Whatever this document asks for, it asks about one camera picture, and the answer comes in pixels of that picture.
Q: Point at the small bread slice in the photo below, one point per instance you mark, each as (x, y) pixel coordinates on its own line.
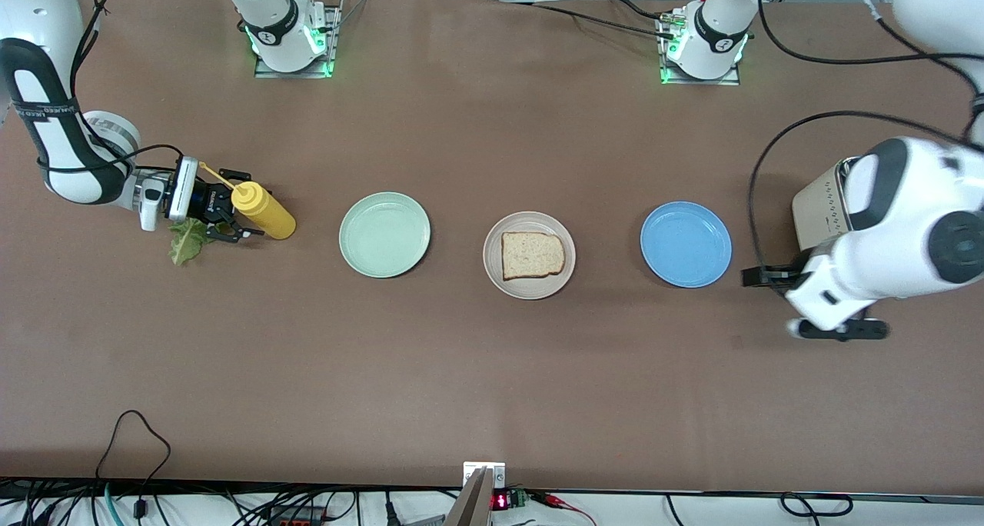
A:
(533, 254)

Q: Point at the blue plate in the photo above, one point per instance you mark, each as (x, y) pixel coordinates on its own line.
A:
(686, 245)

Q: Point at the yellow squeeze bottle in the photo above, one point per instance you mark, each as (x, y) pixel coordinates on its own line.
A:
(269, 214)

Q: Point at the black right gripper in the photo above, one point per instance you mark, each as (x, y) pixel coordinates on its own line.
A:
(207, 201)

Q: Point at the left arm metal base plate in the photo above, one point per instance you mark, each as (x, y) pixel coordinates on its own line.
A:
(696, 82)

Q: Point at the cream and chrome toaster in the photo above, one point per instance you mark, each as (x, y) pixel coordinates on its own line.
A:
(819, 211)

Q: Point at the green lettuce leaf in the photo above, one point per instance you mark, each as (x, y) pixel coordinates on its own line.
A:
(184, 245)

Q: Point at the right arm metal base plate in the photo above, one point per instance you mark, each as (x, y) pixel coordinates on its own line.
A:
(335, 49)

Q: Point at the red digit display module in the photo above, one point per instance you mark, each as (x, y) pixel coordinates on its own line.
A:
(501, 501)

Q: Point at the pale green plate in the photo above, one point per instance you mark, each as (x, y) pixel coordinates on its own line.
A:
(384, 234)

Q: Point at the grey aluminium camera mast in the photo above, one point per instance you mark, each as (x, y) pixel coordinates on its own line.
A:
(470, 507)

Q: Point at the beige plate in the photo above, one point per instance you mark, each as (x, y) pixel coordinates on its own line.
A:
(496, 268)

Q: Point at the white metal mounting bracket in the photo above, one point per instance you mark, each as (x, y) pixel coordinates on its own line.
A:
(484, 468)

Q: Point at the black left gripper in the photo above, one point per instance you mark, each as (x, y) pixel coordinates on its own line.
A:
(778, 276)

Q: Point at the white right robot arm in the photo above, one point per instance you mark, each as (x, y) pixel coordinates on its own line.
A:
(46, 11)

